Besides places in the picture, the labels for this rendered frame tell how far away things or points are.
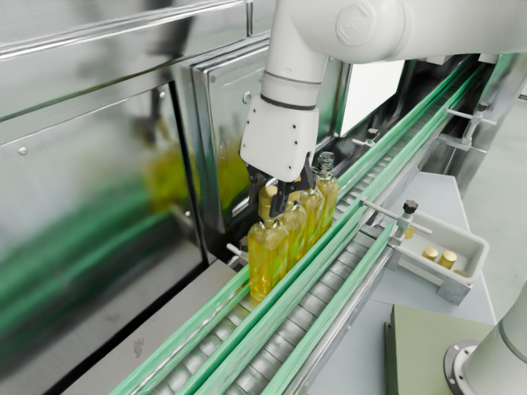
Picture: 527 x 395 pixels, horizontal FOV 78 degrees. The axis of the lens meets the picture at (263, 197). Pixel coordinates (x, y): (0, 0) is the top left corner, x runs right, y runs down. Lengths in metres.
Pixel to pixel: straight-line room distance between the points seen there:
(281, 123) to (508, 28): 0.24
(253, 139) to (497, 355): 0.51
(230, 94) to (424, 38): 0.28
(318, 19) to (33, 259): 0.45
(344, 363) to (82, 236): 0.58
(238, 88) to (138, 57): 0.19
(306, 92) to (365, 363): 0.60
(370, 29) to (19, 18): 0.33
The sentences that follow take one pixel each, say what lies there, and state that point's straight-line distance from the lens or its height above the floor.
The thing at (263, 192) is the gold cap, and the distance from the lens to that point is 0.50.
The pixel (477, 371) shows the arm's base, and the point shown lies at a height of 0.89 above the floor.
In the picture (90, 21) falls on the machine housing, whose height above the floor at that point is 1.40.
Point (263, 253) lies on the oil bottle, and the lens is 0.56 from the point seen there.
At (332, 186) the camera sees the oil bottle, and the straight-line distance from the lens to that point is 0.65.
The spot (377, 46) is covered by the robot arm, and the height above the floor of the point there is 1.39.
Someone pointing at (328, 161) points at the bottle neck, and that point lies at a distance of 0.62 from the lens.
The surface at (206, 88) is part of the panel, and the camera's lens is 0.51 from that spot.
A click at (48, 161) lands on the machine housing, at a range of 0.46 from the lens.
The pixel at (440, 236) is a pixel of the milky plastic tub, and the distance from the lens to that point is 1.05.
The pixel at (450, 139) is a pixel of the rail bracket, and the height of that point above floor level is 0.86.
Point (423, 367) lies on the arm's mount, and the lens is 0.76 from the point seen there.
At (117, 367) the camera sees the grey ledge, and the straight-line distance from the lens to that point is 0.70.
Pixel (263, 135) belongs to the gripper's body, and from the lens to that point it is 0.45.
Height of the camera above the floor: 1.49
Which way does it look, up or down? 41 degrees down
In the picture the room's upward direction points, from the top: straight up
